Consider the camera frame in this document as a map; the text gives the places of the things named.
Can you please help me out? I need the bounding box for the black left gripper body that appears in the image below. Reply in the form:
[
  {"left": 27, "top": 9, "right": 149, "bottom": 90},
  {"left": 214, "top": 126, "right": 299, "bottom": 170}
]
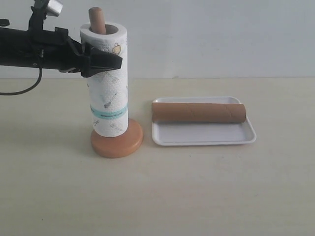
[{"left": 29, "top": 27, "right": 83, "bottom": 73}]

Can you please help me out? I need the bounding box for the printed white paper towel roll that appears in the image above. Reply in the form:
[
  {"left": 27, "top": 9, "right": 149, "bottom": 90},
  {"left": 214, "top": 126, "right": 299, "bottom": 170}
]
[{"left": 80, "top": 22, "right": 128, "bottom": 137}]

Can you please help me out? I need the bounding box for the brown cardboard tube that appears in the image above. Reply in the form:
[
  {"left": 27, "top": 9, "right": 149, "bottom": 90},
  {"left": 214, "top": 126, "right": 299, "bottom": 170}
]
[{"left": 152, "top": 102, "right": 247, "bottom": 123}]

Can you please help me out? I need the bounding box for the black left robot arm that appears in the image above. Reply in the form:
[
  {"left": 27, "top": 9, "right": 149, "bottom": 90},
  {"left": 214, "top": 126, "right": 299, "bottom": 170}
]
[{"left": 0, "top": 28, "right": 123, "bottom": 78}]

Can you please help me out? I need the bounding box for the wooden paper towel holder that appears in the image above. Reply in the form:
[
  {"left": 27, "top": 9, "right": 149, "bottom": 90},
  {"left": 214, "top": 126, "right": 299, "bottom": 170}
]
[{"left": 89, "top": 7, "right": 143, "bottom": 158}]

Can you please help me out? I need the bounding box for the white rectangular tray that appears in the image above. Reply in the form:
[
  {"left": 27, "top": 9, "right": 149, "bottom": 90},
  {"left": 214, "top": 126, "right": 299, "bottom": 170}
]
[{"left": 152, "top": 96, "right": 257, "bottom": 148}]

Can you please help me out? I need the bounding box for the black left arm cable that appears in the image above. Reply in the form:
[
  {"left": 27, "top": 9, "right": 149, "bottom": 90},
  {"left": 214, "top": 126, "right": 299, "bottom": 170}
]
[{"left": 0, "top": 67, "right": 43, "bottom": 96}]

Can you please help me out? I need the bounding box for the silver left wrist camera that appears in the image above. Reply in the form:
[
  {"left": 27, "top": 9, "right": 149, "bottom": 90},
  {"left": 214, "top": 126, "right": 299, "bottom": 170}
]
[{"left": 33, "top": 0, "right": 63, "bottom": 17}]

